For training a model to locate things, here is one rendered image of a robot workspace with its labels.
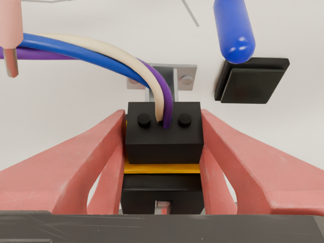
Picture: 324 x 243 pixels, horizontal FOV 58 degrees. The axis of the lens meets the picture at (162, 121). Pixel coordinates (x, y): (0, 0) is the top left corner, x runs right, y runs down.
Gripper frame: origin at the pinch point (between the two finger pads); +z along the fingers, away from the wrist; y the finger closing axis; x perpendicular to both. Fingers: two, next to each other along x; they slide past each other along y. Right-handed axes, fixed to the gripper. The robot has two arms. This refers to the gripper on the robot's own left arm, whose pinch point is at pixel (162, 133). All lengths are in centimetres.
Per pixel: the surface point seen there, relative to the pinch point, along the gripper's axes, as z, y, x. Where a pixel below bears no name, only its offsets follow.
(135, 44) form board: 7.0, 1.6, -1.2
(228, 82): 7.1, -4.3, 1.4
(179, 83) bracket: 8.0, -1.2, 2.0
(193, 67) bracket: 7.5, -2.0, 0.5
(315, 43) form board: 7.2, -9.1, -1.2
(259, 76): 6.8, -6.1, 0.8
